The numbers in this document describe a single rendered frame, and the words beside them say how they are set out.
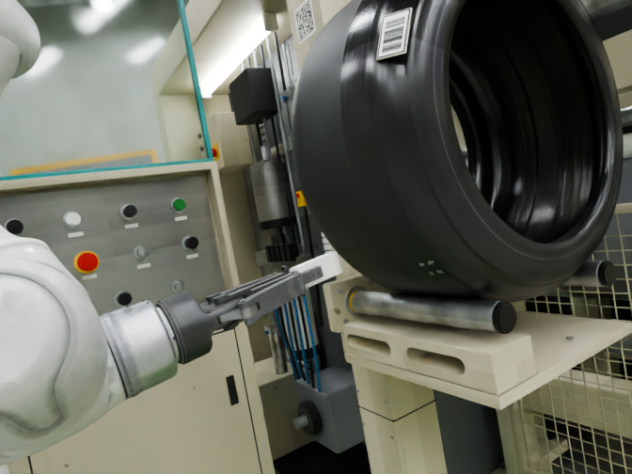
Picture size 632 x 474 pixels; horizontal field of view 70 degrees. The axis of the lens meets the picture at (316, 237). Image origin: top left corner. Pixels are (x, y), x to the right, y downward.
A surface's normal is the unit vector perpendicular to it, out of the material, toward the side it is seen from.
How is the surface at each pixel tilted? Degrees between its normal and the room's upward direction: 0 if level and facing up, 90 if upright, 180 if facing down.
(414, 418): 90
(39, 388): 125
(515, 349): 90
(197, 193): 90
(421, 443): 90
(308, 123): 82
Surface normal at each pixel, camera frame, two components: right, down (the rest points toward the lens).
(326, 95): -0.86, -0.07
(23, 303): 0.44, -0.21
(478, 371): -0.84, 0.18
